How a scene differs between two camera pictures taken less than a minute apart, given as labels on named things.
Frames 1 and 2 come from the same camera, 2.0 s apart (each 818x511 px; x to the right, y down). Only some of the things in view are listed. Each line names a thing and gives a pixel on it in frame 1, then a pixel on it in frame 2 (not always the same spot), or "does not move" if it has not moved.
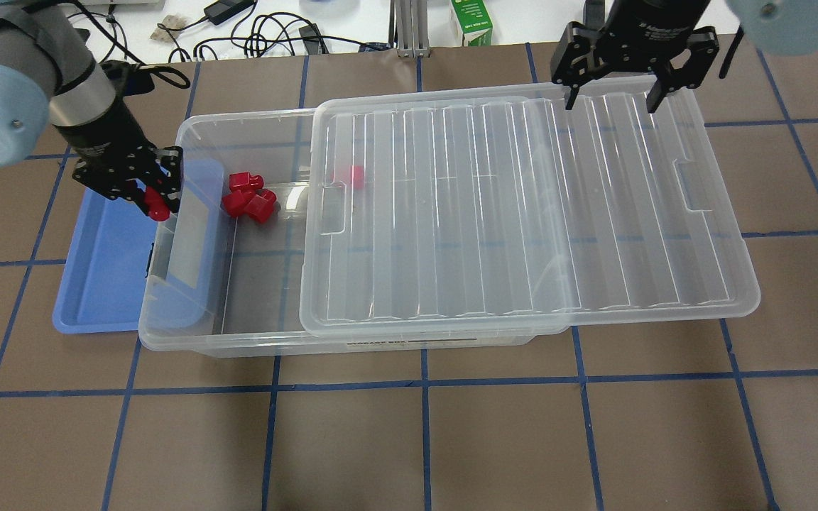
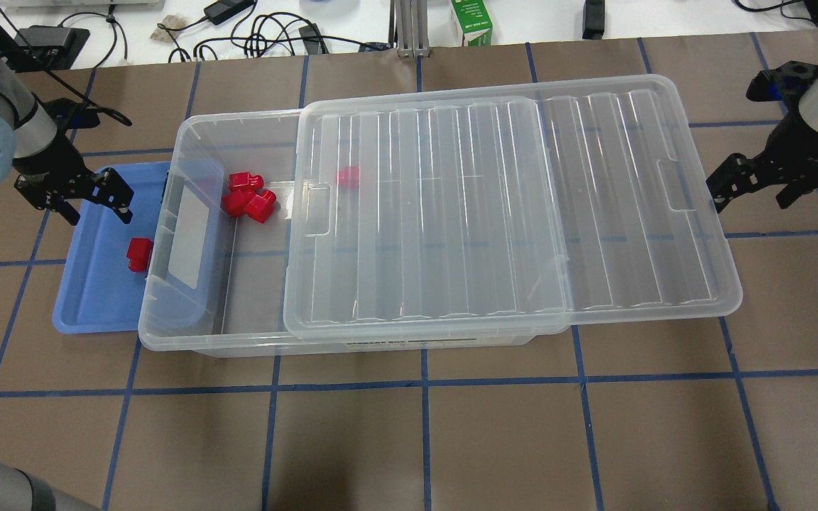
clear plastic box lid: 503,209 does not move
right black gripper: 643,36 to 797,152
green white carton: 474,21 does not move
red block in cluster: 260,207 does not move
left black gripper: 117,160 to 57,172
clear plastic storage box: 224,277 does not move
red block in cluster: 235,203 does not move
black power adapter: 224,11 does not move
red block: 156,206 to 138,254
